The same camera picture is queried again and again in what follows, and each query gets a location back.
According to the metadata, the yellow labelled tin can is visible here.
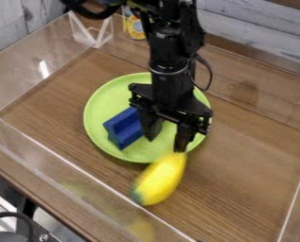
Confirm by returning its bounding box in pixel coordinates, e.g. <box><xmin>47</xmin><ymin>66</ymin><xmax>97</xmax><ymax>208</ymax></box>
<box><xmin>121</xmin><ymin>6</ymin><xmax>146</xmax><ymax>41</ymax></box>

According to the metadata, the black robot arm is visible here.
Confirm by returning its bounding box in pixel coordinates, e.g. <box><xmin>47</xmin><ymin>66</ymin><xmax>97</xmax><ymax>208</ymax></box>
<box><xmin>59</xmin><ymin>0</ymin><xmax>212</xmax><ymax>152</ymax></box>

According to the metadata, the green round plate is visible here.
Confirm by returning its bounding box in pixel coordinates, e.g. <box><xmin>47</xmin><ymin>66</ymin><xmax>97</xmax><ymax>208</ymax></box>
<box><xmin>83</xmin><ymin>73</ymin><xmax>210</xmax><ymax>164</ymax></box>

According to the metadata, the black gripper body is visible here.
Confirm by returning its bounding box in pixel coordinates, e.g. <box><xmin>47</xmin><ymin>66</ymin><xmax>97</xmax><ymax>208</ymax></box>
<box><xmin>127</xmin><ymin>62</ymin><xmax>212</xmax><ymax>135</ymax></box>

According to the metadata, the clear acrylic front wall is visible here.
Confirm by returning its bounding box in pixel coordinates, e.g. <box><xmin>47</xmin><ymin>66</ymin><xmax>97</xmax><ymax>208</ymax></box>
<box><xmin>0</xmin><ymin>119</ymin><xmax>195</xmax><ymax>242</ymax></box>

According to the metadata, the yellow toy banana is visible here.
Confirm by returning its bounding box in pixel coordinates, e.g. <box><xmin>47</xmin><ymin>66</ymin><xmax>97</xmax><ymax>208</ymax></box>
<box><xmin>129</xmin><ymin>152</ymin><xmax>187</xmax><ymax>206</ymax></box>

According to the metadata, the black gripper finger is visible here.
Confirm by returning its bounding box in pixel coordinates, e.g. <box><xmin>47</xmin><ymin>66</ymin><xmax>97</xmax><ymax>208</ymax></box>
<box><xmin>172</xmin><ymin>123</ymin><xmax>195</xmax><ymax>153</ymax></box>
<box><xmin>138</xmin><ymin>110</ymin><xmax>163</xmax><ymax>142</ymax></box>

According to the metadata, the blue foam block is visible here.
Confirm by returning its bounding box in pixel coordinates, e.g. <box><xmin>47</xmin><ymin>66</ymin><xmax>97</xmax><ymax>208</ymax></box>
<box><xmin>103</xmin><ymin>107</ymin><xmax>143</xmax><ymax>150</ymax></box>

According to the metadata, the black metal base bracket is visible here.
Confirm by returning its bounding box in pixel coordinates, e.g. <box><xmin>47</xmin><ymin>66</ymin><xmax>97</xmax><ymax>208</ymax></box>
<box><xmin>14</xmin><ymin>218</ymin><xmax>60</xmax><ymax>242</ymax></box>

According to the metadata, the black cable lower left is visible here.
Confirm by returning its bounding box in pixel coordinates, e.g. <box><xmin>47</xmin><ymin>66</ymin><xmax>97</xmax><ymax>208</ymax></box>
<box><xmin>0</xmin><ymin>211</ymin><xmax>35</xmax><ymax>242</ymax></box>

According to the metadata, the clear acrylic triangular bracket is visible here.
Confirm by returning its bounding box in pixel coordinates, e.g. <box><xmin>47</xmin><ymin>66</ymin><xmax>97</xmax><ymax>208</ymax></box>
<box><xmin>68</xmin><ymin>11</ymin><xmax>112</xmax><ymax>49</ymax></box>

